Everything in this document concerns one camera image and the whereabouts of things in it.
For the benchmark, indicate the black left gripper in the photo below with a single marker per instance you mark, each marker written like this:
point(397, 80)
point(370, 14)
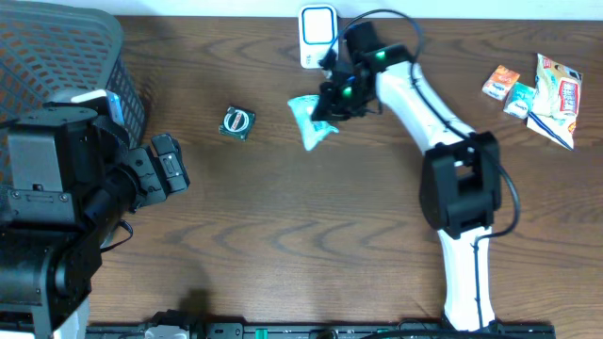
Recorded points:
point(154, 166)

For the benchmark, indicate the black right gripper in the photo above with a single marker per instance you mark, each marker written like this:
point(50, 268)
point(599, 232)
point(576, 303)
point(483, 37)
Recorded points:
point(326, 108)

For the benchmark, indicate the teal snack packet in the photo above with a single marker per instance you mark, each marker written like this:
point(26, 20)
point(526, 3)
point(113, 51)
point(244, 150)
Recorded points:
point(312, 132)

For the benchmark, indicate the orange white tissue pack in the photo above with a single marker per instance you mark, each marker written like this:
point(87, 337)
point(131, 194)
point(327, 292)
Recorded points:
point(500, 82)

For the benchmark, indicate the green white tissue pack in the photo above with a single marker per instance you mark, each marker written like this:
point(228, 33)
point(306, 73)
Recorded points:
point(519, 101)

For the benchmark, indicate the white blue snack bag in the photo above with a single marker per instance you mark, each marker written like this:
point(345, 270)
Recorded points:
point(555, 106)

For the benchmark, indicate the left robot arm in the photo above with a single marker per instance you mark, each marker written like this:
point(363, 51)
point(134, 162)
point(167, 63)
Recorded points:
point(75, 176)

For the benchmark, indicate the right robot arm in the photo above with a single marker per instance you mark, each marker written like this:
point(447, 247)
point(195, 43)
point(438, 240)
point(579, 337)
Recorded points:
point(460, 187)

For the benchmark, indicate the white barcode scanner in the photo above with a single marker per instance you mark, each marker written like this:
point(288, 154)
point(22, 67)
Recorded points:
point(317, 29)

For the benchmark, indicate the grey plastic mesh basket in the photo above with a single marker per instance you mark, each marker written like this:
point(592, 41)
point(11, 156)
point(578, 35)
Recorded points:
point(49, 48)

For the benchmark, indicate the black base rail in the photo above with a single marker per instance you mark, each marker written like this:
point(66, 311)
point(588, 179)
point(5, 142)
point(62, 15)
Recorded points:
point(175, 324)

